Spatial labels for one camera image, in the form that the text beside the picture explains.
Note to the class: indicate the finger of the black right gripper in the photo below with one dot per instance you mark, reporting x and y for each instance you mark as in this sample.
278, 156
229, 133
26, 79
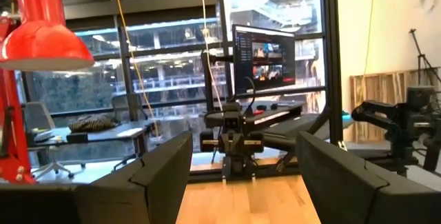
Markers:
256, 146
207, 147

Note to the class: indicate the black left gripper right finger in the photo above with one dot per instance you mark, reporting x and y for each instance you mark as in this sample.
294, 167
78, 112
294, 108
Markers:
337, 186

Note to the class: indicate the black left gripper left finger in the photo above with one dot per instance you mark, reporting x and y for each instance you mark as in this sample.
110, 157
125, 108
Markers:
151, 189

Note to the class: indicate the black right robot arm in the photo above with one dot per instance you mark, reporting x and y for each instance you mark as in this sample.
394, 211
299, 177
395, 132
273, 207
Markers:
237, 167

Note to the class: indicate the black neighbouring robot arm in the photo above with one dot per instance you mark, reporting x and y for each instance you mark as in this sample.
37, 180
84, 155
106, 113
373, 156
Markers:
379, 112

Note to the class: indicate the black monitor desk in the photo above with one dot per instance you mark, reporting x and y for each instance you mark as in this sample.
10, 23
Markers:
286, 127

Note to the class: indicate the black monitor stand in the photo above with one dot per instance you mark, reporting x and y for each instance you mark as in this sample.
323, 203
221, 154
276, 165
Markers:
207, 86

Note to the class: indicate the dark window desk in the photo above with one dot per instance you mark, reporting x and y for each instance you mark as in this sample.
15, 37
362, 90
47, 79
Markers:
113, 132

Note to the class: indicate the black computer monitor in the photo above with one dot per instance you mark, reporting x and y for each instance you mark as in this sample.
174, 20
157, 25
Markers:
263, 62

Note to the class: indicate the striped fabric bundle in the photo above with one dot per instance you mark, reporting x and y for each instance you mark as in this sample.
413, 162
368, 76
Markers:
91, 123

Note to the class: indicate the grey office chair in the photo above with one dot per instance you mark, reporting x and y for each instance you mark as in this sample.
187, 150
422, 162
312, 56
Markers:
36, 117
120, 105

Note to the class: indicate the wooden panel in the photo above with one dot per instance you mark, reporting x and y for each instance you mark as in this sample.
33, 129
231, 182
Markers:
379, 86

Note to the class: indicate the black tripod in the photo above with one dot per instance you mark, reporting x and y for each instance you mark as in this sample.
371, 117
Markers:
419, 69

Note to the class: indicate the red desk lamp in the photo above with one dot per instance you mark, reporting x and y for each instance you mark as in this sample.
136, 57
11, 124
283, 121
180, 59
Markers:
41, 38

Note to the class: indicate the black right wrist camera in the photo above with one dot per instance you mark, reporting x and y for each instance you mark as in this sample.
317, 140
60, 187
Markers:
231, 122

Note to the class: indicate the black aluminium table frame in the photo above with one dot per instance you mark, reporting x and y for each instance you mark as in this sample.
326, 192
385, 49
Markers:
332, 62

